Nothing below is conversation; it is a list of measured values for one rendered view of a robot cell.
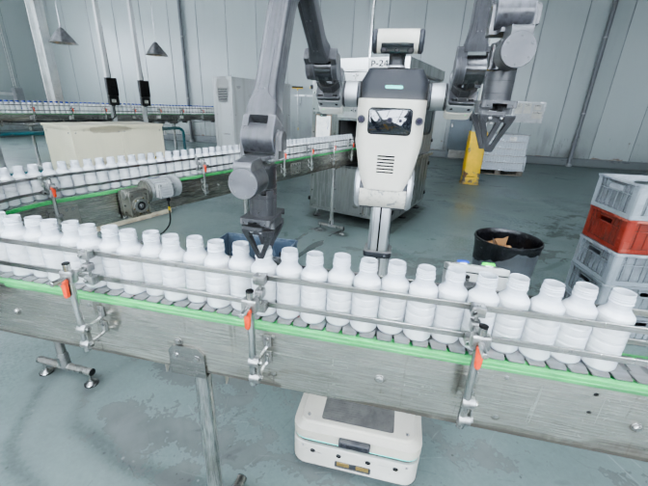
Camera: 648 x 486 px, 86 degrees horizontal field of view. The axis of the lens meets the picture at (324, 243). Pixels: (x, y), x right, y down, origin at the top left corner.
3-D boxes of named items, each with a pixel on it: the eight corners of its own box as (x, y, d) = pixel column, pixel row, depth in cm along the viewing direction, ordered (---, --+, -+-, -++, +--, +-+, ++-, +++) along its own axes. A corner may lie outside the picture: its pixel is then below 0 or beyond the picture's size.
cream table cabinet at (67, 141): (146, 204, 519) (133, 121, 476) (174, 212, 490) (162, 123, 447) (64, 223, 430) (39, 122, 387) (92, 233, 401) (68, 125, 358)
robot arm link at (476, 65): (478, 68, 109) (460, 68, 110) (488, 45, 99) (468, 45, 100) (476, 95, 108) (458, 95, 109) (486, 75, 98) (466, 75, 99)
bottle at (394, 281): (408, 332, 78) (418, 265, 72) (386, 338, 75) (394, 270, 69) (391, 318, 83) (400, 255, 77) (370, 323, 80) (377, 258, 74)
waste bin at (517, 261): (463, 325, 257) (480, 245, 233) (455, 295, 298) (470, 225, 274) (529, 336, 248) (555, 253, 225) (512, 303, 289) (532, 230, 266)
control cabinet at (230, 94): (247, 177, 741) (242, 78, 671) (265, 180, 718) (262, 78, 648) (218, 183, 675) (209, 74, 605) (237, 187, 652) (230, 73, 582)
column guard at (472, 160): (460, 183, 765) (470, 131, 725) (458, 180, 801) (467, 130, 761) (479, 185, 758) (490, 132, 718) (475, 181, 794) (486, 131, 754)
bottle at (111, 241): (126, 278, 96) (116, 221, 90) (137, 284, 93) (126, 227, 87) (103, 285, 92) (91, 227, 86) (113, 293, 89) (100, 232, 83)
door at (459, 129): (445, 158, 1174) (455, 90, 1097) (445, 157, 1183) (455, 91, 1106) (475, 160, 1155) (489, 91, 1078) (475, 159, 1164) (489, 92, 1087)
